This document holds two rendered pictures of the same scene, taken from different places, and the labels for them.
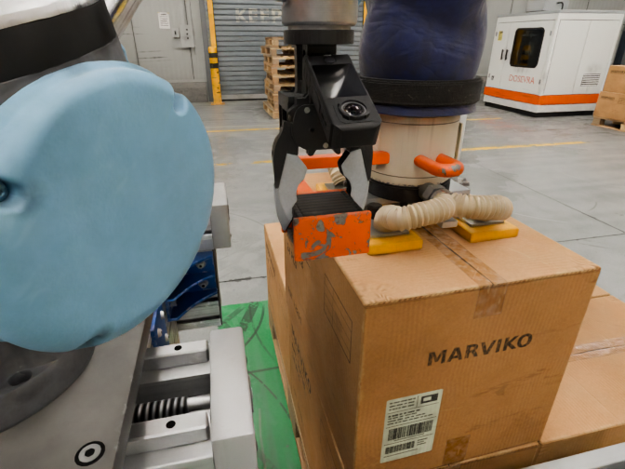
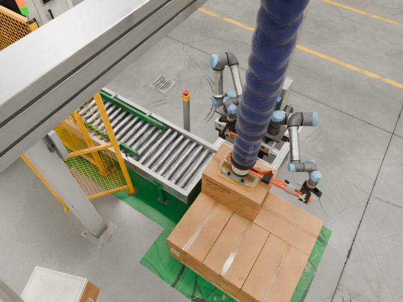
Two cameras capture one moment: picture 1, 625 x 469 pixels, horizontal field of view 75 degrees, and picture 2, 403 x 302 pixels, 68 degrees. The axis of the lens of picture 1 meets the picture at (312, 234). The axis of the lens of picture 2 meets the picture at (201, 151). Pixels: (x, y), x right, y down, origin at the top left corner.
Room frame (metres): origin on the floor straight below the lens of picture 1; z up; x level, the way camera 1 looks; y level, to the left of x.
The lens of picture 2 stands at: (1.54, -1.47, 3.35)
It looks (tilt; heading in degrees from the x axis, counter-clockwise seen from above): 55 degrees down; 135
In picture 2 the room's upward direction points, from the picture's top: 2 degrees clockwise
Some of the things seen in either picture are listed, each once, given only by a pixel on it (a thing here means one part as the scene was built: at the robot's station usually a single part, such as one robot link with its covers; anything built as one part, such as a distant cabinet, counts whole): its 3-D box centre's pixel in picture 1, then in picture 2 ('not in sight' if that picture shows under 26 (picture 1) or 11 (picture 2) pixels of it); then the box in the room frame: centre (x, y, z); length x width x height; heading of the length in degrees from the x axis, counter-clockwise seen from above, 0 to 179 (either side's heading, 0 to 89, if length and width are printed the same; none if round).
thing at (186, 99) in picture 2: not in sight; (186, 123); (-0.25, 0.08, 0.50); 0.07 x 0.07 x 1.00; 13
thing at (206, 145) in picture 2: not in sight; (140, 112); (-0.79, -0.23, 0.50); 2.31 x 0.05 x 0.19; 13
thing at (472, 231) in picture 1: (445, 195); (235, 178); (0.81, -0.28, 0.97); 0.34 x 0.10 x 0.05; 14
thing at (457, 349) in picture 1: (393, 289); (237, 182); (0.80, -0.19, 0.74); 0.60 x 0.40 x 0.40; 15
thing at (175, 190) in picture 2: not in sight; (104, 147); (-0.64, -0.87, 0.50); 2.31 x 0.05 x 0.19; 13
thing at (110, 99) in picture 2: not in sight; (114, 97); (-1.13, -0.37, 0.60); 1.60 x 0.10 x 0.09; 13
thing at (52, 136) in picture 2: not in sight; (51, 139); (-0.09, -1.34, 1.62); 0.20 x 0.05 x 0.30; 13
